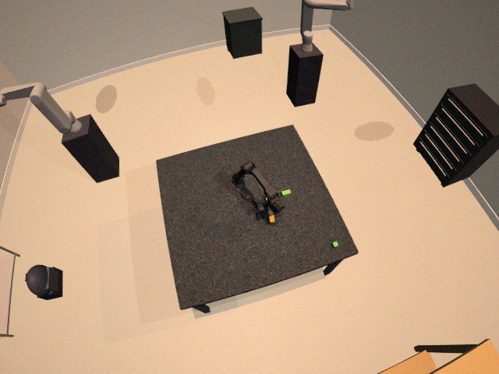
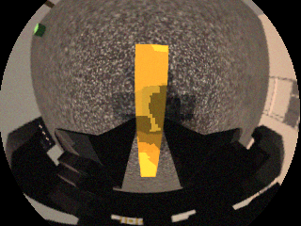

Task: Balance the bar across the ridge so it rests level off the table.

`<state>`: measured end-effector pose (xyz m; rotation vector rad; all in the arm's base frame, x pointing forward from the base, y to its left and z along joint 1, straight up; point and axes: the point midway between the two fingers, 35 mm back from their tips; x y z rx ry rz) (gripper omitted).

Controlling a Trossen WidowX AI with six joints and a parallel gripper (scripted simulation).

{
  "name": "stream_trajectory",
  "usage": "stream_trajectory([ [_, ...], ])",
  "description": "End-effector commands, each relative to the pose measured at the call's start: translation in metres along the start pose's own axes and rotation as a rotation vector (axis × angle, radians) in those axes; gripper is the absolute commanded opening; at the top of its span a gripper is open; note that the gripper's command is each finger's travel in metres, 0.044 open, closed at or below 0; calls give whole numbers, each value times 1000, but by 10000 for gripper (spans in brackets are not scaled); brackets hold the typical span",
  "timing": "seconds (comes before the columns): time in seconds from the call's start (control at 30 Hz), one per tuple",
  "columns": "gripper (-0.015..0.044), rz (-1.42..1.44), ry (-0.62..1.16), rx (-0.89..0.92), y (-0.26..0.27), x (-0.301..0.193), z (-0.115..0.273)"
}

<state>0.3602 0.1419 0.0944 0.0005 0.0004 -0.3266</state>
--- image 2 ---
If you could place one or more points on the green block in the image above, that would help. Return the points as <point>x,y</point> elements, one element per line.
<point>39,30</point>

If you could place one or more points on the orange long bar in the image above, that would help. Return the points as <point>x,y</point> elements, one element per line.
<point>151,63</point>

